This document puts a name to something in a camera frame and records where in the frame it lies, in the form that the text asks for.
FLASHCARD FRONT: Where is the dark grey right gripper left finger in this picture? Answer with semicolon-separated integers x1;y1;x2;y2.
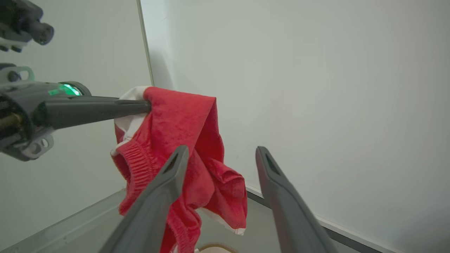
98;145;189;253

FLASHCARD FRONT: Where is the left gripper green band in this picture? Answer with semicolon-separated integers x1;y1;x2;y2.
0;63;152;162

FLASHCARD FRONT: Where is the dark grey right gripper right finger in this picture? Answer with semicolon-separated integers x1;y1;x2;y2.
255;146;340;253

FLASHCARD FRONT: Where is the red garment with white trim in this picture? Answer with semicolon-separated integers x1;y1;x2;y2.
111;86;248;253

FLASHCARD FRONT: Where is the beige round container rim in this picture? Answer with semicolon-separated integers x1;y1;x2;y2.
194;243;240;253

